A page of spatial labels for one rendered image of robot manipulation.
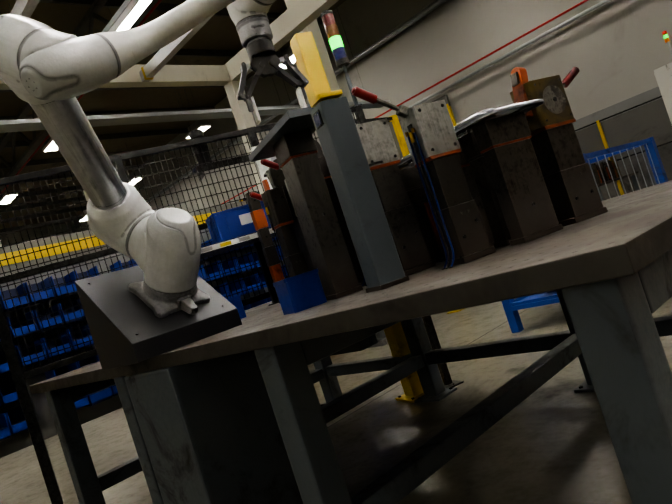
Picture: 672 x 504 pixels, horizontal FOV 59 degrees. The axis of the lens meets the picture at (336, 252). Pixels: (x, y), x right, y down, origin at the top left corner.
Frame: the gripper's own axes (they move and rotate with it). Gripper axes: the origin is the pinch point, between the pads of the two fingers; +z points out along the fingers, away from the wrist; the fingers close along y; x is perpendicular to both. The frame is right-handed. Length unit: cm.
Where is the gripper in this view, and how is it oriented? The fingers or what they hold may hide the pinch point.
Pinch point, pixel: (281, 114)
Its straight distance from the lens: 165.9
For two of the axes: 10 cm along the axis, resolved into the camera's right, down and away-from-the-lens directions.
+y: 9.0, -2.8, 3.4
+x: -3.2, 1.3, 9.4
